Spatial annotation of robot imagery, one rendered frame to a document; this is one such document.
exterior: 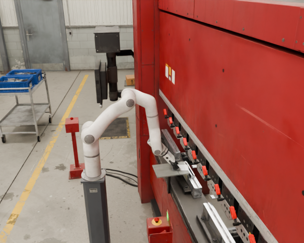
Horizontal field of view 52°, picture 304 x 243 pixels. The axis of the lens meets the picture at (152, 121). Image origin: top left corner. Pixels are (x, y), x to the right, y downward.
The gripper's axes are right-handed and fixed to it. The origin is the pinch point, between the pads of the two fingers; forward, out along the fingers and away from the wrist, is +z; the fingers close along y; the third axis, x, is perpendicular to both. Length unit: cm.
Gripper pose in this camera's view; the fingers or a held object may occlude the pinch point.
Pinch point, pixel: (176, 165)
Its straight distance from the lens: 253.6
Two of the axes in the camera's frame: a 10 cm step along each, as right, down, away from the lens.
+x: -7.6, 6.0, 2.3
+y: -0.5, -4.1, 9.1
